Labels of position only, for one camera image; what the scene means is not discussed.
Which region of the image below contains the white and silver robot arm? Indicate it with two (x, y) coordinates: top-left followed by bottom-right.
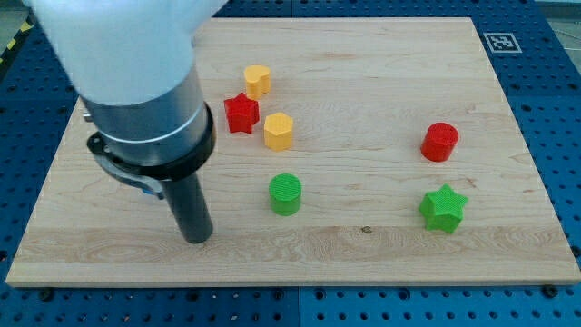
(25, 0), (226, 199)

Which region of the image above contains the red star block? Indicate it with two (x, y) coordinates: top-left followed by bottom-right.
(223, 93), (260, 134)

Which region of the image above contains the green star block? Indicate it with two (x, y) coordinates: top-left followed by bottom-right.
(419, 183), (468, 233)

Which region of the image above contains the green cylinder block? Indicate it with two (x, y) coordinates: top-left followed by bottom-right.
(269, 173), (302, 216)

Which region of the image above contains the yellow hexagon block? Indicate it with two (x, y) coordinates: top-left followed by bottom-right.
(263, 113), (293, 152)

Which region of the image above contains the wooden board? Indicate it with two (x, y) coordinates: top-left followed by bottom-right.
(6, 17), (580, 288)

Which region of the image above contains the yellow heart block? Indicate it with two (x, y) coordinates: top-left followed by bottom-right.
(243, 64), (271, 100)

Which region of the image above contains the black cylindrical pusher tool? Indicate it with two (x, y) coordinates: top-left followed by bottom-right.
(162, 173), (213, 243)

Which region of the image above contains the red cylinder block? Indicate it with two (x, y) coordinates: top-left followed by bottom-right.
(420, 122), (459, 162)

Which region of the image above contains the white fiducial marker tag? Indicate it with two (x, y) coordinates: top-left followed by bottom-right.
(483, 32), (522, 54)

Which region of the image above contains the black and yellow hazard tape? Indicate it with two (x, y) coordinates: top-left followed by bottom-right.
(1, 15), (34, 70)

